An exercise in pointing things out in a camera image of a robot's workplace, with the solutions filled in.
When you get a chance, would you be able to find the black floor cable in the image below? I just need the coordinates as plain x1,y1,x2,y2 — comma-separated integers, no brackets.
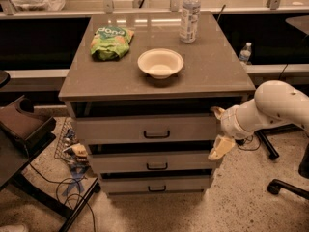
28,161,98,232

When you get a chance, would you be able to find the blue tape cross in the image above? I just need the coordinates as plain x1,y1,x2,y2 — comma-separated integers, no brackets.
62,168,87,196

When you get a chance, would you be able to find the grey top drawer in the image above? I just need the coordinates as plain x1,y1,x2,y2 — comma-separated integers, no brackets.
72,114,220,144

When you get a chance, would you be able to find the small water bottle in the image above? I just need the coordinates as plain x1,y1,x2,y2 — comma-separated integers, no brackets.
239,43,252,65

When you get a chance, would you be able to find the green chips bag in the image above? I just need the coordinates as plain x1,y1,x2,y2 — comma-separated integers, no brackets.
90,26,134,61

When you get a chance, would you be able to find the grey drawer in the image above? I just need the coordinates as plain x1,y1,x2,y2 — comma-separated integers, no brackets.
72,114,220,144
88,151,222,173
99,175,213,195

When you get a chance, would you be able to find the white paper bowl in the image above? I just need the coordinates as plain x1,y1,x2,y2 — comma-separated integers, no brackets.
137,48,184,79

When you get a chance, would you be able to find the clear water bottle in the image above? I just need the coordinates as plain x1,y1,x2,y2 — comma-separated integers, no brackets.
180,0,201,44

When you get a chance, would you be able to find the grey middle drawer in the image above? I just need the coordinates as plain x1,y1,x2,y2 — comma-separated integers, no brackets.
88,151,222,173

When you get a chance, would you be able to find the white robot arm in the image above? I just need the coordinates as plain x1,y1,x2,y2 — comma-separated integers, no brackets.
209,80,309,160

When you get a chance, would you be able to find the wire basket with clutter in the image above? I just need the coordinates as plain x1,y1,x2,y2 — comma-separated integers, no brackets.
54,118,89,168

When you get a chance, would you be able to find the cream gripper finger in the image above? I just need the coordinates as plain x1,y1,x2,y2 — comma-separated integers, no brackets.
208,134,236,160
210,106,225,120

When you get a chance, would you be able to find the grey drawer cabinet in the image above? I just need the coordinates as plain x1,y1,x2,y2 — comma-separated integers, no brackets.
59,12,255,181

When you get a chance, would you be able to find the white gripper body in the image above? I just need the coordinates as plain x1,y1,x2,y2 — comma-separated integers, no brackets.
220,104,254,140

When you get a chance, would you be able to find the dark brown chair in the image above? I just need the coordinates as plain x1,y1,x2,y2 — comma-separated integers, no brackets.
0,96,98,232

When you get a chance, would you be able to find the black stand leg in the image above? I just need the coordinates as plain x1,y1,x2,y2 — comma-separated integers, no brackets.
255,130,279,160

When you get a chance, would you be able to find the grey bottom drawer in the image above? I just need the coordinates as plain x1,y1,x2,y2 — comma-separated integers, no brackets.
99,175,213,195

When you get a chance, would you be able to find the black office chair base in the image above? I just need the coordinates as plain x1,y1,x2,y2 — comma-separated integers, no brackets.
267,144,309,200

